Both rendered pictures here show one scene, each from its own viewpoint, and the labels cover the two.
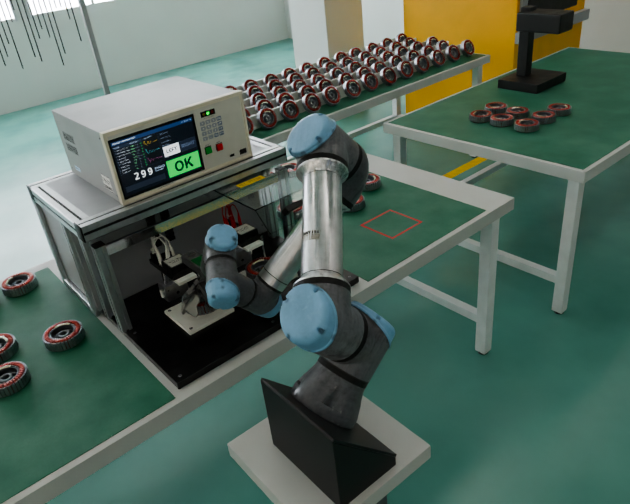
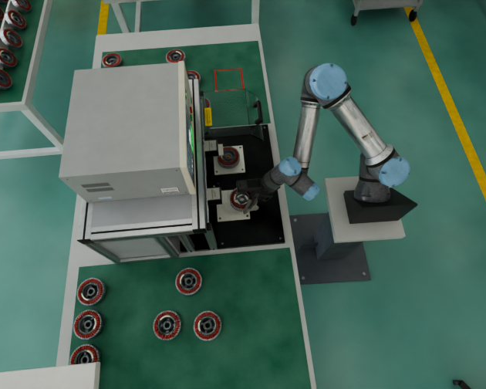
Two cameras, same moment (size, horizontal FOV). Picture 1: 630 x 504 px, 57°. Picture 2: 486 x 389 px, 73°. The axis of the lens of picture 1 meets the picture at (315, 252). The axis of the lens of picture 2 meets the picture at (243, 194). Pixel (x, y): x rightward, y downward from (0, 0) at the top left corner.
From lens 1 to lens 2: 1.41 m
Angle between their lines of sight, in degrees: 49
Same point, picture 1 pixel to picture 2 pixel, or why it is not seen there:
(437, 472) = not seen: hidden behind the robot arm
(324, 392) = (385, 191)
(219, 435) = not seen: hidden behind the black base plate
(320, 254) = (379, 142)
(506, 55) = not seen: outside the picture
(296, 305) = (393, 171)
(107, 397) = (264, 278)
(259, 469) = (359, 236)
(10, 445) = (265, 336)
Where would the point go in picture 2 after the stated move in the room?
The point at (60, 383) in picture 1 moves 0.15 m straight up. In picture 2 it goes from (231, 297) to (230, 292)
